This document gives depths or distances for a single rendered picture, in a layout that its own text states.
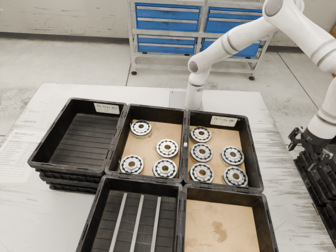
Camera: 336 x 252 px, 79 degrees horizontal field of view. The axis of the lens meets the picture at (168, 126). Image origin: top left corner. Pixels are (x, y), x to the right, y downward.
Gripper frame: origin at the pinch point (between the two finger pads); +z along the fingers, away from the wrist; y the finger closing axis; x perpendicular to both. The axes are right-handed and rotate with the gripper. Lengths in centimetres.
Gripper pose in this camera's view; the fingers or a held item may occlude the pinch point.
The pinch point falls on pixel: (300, 158)
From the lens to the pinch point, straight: 87.7
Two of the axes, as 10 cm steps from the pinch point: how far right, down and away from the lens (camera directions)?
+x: 9.5, -2.1, 2.4
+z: -0.1, 7.3, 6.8
